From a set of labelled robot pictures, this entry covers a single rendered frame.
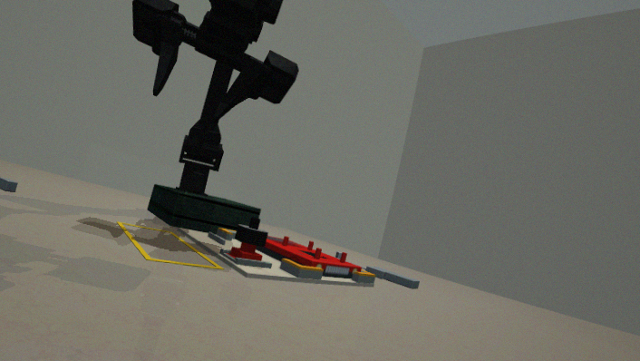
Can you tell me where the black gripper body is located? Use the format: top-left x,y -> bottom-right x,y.
132,0 -> 299,103

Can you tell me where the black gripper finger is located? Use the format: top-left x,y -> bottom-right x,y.
151,15 -> 182,97
212,57 -> 272,122

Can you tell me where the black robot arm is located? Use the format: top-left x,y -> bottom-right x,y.
176,0 -> 283,197

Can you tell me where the black and grey wheel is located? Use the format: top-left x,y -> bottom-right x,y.
235,224 -> 268,247

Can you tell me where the yellow rectangular outline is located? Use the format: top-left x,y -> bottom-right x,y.
117,221 -> 223,269

